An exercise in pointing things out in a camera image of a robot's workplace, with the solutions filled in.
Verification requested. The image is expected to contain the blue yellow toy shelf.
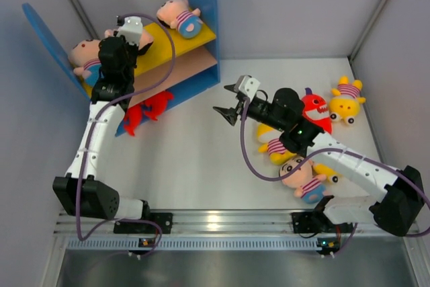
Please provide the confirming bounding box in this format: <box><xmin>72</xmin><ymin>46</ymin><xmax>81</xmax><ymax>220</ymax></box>
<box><xmin>21</xmin><ymin>0</ymin><xmax>221</xmax><ymax>137</ymax></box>

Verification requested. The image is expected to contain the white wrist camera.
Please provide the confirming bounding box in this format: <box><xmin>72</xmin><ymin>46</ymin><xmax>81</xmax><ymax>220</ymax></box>
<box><xmin>234</xmin><ymin>75</ymin><xmax>261</xmax><ymax>101</ymax></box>
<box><xmin>116</xmin><ymin>16</ymin><xmax>143</xmax><ymax>46</ymax></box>

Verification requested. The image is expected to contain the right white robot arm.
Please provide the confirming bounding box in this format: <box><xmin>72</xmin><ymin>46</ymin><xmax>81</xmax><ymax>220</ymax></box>
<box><xmin>215</xmin><ymin>76</ymin><xmax>429</xmax><ymax>237</ymax></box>

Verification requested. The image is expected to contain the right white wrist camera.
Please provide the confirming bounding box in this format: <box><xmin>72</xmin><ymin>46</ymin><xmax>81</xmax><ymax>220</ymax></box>
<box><xmin>234</xmin><ymin>75</ymin><xmax>261</xmax><ymax>101</ymax></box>

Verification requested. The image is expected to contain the red crab plush toy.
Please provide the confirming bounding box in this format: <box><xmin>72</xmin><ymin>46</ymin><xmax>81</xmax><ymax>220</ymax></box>
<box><xmin>123</xmin><ymin>90</ymin><xmax>174</xmax><ymax>136</ymax></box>

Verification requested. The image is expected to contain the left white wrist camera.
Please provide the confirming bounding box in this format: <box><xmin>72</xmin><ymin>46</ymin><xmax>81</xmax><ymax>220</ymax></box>
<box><xmin>116</xmin><ymin>16</ymin><xmax>143</xmax><ymax>46</ymax></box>

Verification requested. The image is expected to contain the yellow striped plush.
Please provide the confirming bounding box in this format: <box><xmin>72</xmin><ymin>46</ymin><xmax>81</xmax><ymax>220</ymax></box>
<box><xmin>312</xmin><ymin>163</ymin><xmax>342</xmax><ymax>184</ymax></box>
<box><xmin>257</xmin><ymin>124</ymin><xmax>296</xmax><ymax>165</ymax></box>
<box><xmin>329</xmin><ymin>76</ymin><xmax>366</xmax><ymax>126</ymax></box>

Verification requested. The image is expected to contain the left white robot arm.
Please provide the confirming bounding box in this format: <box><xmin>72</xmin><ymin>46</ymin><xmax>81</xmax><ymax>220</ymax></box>
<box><xmin>52</xmin><ymin>34</ymin><xmax>152</xmax><ymax>233</ymax></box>

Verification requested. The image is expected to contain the boy plush doll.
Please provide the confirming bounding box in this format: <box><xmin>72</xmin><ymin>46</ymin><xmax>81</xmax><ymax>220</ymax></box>
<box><xmin>69</xmin><ymin>39</ymin><xmax>101</xmax><ymax>87</ymax></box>
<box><xmin>104</xmin><ymin>29</ymin><xmax>154</xmax><ymax>56</ymax></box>
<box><xmin>282</xmin><ymin>160</ymin><xmax>331</xmax><ymax>204</ymax></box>
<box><xmin>157</xmin><ymin>0</ymin><xmax>203</xmax><ymax>39</ymax></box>

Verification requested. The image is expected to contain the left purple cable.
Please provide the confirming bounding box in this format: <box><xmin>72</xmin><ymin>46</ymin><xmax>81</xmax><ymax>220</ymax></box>
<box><xmin>75</xmin><ymin>13</ymin><xmax>176</xmax><ymax>261</ymax></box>

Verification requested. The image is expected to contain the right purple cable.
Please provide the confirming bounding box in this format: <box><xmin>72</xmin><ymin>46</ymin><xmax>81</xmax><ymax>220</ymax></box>
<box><xmin>240</xmin><ymin>97</ymin><xmax>430</xmax><ymax>261</ymax></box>

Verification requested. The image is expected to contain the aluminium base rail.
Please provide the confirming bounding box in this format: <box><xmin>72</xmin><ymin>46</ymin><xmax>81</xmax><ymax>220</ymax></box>
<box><xmin>53</xmin><ymin>208</ymin><xmax>421</xmax><ymax>253</ymax></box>

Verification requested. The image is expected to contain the purple cable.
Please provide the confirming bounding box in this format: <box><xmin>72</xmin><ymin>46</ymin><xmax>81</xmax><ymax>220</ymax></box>
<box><xmin>240</xmin><ymin>97</ymin><xmax>430</xmax><ymax>261</ymax></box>
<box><xmin>75</xmin><ymin>13</ymin><xmax>176</xmax><ymax>261</ymax></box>

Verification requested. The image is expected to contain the red shark plush toy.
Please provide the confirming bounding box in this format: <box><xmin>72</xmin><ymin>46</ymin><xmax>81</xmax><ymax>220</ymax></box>
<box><xmin>301</xmin><ymin>87</ymin><xmax>333</xmax><ymax>134</ymax></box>

